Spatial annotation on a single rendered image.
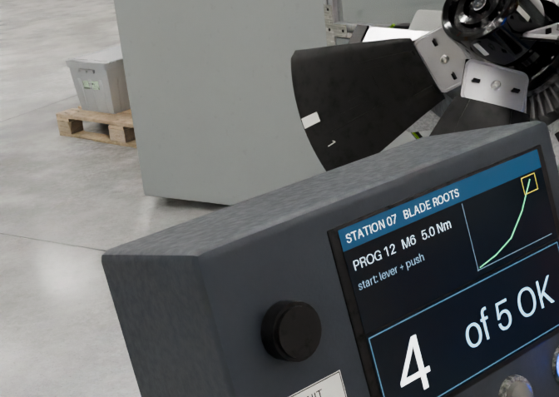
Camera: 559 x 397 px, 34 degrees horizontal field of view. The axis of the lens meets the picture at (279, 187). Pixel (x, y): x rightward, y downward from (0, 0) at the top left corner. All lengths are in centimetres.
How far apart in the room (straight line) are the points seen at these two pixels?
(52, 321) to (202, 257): 297
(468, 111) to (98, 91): 460
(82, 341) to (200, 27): 144
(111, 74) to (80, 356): 281
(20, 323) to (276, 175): 122
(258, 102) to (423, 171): 332
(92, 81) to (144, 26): 170
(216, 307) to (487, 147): 20
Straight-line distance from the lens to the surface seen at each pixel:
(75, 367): 304
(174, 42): 399
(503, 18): 124
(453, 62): 135
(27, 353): 320
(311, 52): 145
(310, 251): 44
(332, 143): 143
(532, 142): 56
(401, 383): 48
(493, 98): 127
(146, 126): 421
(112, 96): 564
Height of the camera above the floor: 141
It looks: 19 degrees down
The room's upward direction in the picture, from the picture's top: 6 degrees counter-clockwise
